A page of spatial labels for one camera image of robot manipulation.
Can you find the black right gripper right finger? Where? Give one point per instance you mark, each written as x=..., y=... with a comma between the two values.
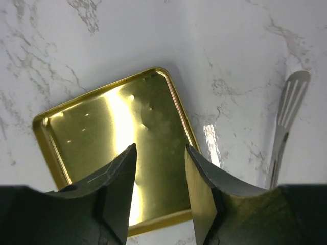
x=227, y=210

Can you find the metal tongs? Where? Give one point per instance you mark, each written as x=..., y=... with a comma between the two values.
x=289, y=104

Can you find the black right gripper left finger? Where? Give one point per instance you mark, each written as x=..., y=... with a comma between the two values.
x=94, y=210

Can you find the gold tin lid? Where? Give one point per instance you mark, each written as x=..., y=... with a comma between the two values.
x=82, y=135

